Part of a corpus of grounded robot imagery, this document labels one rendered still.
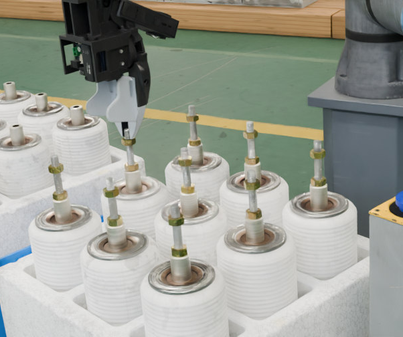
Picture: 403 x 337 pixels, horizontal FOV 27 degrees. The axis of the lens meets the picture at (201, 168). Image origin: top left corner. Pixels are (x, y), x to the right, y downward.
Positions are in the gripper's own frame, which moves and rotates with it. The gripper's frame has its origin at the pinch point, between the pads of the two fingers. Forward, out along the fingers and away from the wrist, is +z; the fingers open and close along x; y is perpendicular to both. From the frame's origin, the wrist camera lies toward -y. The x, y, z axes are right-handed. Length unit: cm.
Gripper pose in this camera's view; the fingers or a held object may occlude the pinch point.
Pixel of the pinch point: (130, 126)
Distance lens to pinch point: 114.8
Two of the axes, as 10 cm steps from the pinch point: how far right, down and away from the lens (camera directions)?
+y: -7.2, 3.2, -6.2
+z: 0.8, 9.2, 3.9
